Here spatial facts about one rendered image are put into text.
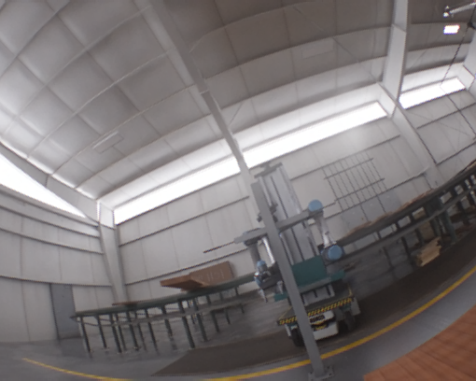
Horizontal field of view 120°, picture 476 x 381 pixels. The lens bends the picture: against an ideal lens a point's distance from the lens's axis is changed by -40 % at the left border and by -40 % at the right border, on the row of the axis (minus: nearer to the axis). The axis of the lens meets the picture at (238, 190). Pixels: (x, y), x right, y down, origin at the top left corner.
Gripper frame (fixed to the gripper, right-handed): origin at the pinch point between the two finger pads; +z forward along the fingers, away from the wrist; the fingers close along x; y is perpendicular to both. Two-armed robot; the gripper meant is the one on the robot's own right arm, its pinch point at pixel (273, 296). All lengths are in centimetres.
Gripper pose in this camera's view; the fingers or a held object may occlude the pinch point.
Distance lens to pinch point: 172.4
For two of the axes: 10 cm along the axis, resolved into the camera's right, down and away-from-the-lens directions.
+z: 2.5, 6.2, -7.4
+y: 4.4, 6.1, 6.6
